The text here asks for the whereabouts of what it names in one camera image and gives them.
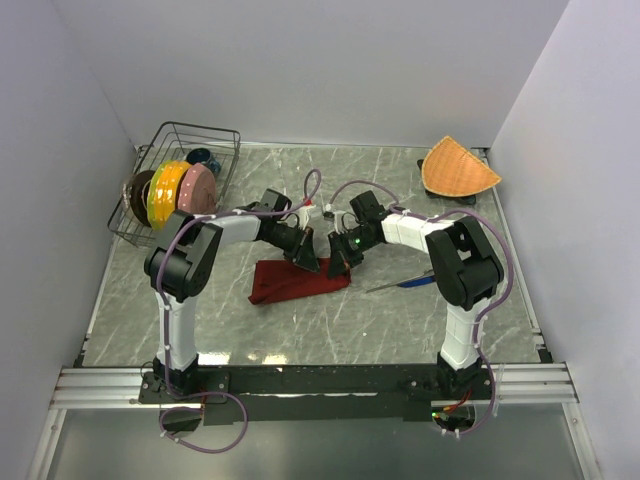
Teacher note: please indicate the pink dotted plate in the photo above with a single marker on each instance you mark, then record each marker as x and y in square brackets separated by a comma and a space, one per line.
[197, 192]

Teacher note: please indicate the orange woven fan basket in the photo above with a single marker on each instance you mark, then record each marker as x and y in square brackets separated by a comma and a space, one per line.
[451, 170]

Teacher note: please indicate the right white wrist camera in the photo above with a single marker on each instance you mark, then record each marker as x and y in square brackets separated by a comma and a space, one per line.
[336, 217]

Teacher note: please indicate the yellow green plate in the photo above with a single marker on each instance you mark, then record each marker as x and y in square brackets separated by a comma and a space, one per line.
[163, 193]

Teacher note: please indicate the black wire dish rack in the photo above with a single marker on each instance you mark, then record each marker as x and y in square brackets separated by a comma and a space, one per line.
[173, 141]

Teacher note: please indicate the dark red cloth napkin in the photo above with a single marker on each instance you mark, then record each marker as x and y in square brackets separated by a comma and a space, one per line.
[279, 280]

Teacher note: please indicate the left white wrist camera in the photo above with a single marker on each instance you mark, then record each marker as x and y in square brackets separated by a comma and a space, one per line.
[308, 211]

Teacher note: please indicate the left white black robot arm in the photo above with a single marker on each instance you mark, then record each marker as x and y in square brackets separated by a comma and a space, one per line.
[180, 263]

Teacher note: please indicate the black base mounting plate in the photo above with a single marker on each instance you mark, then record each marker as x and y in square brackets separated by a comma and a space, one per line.
[224, 395]

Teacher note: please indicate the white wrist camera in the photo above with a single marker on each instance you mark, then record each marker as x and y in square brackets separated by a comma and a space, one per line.
[336, 217]
[308, 211]

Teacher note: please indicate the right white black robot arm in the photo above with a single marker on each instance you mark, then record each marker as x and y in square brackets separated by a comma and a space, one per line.
[465, 269]

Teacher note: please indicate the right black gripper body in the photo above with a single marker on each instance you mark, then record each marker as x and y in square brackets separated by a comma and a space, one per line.
[355, 243]

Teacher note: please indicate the dark teal mug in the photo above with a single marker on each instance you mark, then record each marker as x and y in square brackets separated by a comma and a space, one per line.
[205, 157]

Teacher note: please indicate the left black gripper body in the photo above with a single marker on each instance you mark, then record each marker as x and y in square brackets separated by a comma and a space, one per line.
[286, 239]

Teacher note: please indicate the dark brown plate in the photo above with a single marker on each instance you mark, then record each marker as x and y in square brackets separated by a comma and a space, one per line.
[135, 195]

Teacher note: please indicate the blue handled knife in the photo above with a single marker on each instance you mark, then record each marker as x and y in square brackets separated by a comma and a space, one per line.
[421, 281]

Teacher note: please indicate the aluminium extrusion rail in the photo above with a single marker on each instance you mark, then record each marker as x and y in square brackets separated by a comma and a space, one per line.
[119, 388]

